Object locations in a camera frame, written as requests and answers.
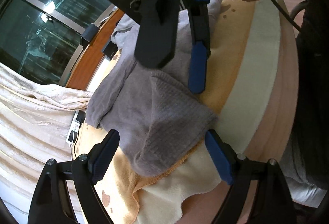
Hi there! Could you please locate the orange wooden headboard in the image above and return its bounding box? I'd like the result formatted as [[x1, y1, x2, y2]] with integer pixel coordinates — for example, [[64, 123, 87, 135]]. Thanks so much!
[[65, 7, 124, 91]]

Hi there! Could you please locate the yellow spotted blanket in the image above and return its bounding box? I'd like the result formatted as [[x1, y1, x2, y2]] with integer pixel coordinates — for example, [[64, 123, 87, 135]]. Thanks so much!
[[74, 0, 257, 224]]

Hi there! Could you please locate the dark glass window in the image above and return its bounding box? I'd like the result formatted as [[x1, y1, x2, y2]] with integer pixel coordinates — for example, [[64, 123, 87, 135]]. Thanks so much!
[[0, 0, 144, 86]]

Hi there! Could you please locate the beige pleated curtain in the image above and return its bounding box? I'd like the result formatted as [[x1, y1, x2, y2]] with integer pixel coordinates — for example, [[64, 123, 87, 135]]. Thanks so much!
[[0, 61, 99, 217]]

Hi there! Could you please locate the light grey ribbed sweater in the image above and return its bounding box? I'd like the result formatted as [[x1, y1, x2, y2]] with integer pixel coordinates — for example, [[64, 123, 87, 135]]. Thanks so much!
[[110, 12, 140, 50]]

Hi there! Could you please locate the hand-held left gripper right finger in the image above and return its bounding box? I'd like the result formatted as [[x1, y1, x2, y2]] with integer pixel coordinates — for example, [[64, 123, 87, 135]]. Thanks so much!
[[205, 130, 293, 224]]

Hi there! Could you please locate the mauve knit sweater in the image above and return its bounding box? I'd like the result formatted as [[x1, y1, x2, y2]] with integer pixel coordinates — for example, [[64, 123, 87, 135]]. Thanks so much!
[[85, 0, 224, 177]]

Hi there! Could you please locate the cream mattress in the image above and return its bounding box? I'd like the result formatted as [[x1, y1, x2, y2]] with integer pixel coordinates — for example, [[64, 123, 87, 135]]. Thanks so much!
[[220, 0, 283, 153]]

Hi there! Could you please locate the white power strip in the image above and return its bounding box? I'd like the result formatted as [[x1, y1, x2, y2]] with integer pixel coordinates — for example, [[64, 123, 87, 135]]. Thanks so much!
[[66, 110, 86, 144]]

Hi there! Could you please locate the black power cable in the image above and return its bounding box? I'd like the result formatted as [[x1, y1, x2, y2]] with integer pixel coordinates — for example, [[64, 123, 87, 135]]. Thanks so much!
[[71, 137, 83, 160]]

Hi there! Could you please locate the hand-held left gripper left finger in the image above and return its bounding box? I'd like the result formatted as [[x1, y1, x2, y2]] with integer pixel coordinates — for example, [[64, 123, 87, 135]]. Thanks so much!
[[27, 129, 121, 224]]

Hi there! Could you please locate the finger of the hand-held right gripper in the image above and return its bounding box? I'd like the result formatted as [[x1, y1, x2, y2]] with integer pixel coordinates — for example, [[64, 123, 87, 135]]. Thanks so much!
[[134, 0, 179, 68], [180, 0, 212, 94]]

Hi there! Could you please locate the person's grey clothing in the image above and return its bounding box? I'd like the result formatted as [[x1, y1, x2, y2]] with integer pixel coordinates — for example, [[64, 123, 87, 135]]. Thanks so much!
[[279, 137, 329, 210]]

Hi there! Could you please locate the person's dark clothing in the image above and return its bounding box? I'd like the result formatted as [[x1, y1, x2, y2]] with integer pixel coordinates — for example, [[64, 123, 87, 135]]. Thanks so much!
[[280, 0, 329, 188]]

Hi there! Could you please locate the small black device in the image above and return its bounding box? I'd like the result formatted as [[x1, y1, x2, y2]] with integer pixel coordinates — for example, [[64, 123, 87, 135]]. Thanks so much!
[[102, 43, 116, 58]]

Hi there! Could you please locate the dark grey box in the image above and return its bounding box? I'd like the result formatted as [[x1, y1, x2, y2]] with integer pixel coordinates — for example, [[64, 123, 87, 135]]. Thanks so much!
[[81, 22, 99, 46]]

